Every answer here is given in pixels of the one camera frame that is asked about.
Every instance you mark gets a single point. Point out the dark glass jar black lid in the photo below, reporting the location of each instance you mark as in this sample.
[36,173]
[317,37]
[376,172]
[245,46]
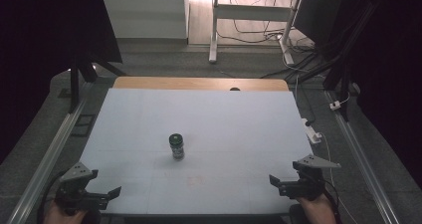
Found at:
[176,148]

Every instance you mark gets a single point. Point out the wooden table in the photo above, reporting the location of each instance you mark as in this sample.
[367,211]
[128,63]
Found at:
[185,83]

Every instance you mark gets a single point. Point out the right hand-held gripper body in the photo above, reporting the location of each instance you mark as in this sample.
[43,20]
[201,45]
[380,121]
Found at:
[307,184]

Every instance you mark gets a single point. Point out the metal floor rail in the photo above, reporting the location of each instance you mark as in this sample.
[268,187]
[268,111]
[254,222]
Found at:
[49,161]
[358,157]

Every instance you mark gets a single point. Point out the white desk frame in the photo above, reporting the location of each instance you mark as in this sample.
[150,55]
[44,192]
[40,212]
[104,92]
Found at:
[252,12]

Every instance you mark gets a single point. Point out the person's left hand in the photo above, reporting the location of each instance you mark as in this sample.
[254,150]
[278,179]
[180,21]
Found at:
[58,216]

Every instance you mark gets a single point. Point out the dark curtain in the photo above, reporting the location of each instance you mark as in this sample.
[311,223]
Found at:
[391,78]
[36,51]

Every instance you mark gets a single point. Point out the person's right hand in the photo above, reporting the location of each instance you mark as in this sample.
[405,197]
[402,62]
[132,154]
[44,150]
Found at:
[315,210]

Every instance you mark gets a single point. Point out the white table mat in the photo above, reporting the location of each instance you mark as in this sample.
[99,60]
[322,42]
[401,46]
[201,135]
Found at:
[199,134]

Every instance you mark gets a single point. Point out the small white plug adapter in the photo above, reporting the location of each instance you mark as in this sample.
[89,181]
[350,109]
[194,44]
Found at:
[335,105]

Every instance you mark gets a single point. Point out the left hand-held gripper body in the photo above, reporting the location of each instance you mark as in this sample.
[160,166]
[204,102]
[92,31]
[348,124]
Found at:
[77,187]

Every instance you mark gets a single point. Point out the white power strip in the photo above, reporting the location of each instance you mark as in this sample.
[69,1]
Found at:
[312,133]

